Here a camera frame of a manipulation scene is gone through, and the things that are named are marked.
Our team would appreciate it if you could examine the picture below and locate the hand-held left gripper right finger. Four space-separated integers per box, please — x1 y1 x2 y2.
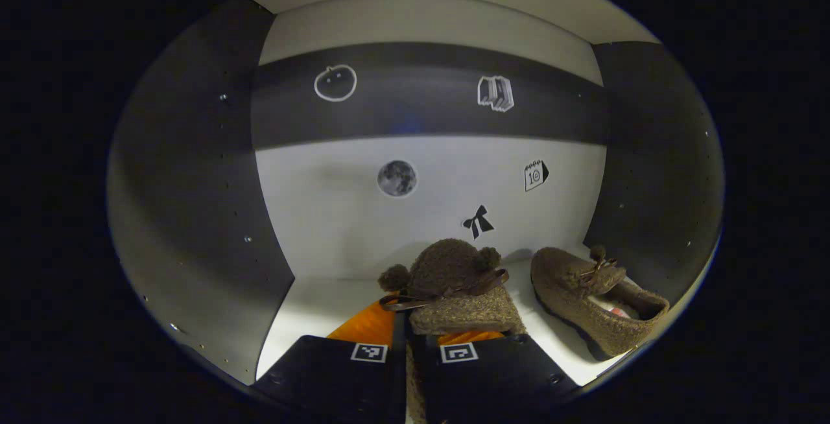
407 327 581 423

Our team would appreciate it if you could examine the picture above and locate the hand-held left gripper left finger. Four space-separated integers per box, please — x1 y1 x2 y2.
252 294 408 421

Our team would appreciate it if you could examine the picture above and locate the white and grey shoe cabinet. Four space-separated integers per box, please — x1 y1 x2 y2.
107 0 726 389

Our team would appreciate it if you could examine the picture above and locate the brown fuzzy shoe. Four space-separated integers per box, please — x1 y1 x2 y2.
378 238 529 424
530 246 670 361

